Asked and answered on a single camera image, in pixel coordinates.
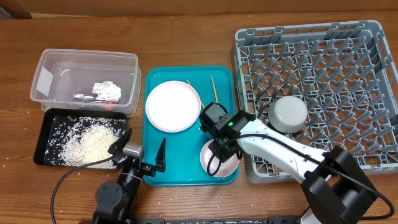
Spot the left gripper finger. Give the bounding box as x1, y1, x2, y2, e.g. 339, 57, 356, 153
155, 138, 166, 173
108, 128, 132, 155

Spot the small white plate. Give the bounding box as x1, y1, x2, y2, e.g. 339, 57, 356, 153
200, 140, 239, 177

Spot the large white plate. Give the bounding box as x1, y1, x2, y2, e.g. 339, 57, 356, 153
145, 80, 201, 133

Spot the foil ball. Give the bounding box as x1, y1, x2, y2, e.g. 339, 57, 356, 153
92, 81, 121, 101

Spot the red wrapper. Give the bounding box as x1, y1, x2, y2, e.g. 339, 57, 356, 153
73, 94, 118, 111

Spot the grey bowl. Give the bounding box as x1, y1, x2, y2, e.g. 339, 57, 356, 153
268, 96, 308, 133

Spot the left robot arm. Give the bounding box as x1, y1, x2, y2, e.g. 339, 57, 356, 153
92, 129, 166, 224

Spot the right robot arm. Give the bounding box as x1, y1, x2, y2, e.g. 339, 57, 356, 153
199, 102, 378, 224

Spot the teal plastic tray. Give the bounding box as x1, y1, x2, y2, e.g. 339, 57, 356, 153
142, 65, 239, 186

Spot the rice pile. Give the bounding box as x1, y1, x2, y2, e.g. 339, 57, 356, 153
44, 116, 126, 167

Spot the black rectangular tray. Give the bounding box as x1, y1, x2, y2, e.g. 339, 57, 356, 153
33, 108, 127, 167

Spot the clear plastic bin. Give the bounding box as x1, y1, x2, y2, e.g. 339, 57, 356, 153
30, 49, 141, 117

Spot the grey dish rack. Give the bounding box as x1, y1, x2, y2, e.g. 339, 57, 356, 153
233, 20, 397, 175

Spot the black rail bottom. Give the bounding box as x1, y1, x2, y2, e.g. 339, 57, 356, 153
136, 215, 302, 224

